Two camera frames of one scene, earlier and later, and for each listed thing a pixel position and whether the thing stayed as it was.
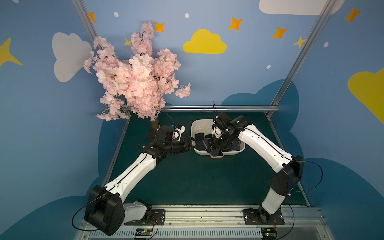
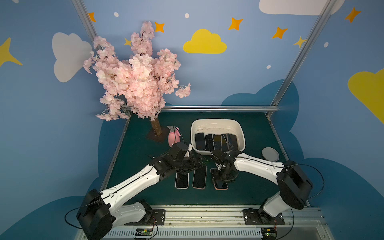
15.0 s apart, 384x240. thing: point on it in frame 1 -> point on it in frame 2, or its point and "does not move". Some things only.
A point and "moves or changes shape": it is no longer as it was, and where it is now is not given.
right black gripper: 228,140 -> 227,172
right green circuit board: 268,234 does not move
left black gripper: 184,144 -> 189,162
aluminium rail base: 221,222 does not move
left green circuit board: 143,232 does not move
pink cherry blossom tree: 139,84 does not move
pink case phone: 216,153 moves or changes shape
